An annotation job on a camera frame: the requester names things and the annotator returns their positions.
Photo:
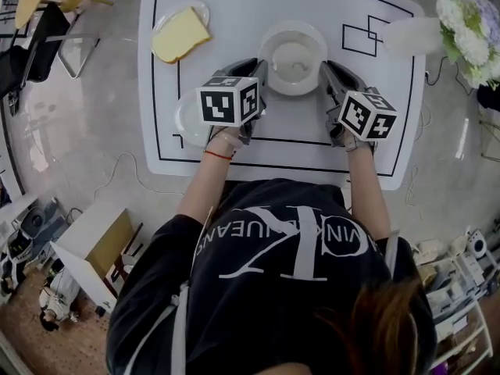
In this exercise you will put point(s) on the white printed sack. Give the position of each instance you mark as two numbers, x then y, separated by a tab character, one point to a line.
62	291

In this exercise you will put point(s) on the person's black printed shirt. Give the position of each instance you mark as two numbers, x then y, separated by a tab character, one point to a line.
273	318

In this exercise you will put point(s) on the white vase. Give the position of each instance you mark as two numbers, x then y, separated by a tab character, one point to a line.
410	37

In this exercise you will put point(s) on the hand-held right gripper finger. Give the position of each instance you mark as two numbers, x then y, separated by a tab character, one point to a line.
328	78
347	80

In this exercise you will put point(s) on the black handheld device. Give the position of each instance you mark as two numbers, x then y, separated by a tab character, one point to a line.
15	100

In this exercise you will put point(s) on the person's left forearm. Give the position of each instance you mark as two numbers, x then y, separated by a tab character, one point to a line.
207	186

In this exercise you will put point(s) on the person's right forearm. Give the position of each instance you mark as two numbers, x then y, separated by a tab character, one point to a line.
367	190

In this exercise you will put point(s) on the white round camera device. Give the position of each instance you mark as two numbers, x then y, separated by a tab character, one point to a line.
477	244

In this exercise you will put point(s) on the grey round fan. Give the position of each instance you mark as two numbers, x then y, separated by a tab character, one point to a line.
33	221

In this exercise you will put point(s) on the yellow bread slice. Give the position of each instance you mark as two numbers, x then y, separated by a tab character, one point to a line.
179	37

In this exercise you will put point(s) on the black office chair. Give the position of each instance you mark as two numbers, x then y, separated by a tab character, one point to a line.
39	49

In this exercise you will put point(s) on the white wooden cabinet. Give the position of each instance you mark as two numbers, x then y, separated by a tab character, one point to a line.
90	225

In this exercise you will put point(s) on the white power strip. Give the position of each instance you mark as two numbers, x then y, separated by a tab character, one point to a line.
427	76

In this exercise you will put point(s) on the white table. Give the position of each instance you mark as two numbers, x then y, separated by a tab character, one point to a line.
234	26

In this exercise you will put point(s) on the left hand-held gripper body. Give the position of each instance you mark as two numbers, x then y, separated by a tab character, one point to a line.
226	100

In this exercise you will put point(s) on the white artificial flower bouquet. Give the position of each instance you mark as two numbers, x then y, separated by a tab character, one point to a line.
468	33

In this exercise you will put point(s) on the white storage rack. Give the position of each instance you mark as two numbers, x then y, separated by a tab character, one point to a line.
461	311

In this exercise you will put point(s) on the beige chair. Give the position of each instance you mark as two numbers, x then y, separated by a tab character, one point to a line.
125	256

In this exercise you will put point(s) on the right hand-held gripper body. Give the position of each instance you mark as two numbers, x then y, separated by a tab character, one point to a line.
363	115

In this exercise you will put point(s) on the white plate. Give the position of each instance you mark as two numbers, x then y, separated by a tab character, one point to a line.
203	8
187	119
293	61
291	23

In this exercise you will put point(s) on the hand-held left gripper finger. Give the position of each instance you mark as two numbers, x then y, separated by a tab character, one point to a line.
240	68
263	76

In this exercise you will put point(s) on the grey wristband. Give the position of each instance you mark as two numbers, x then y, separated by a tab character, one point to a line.
353	143

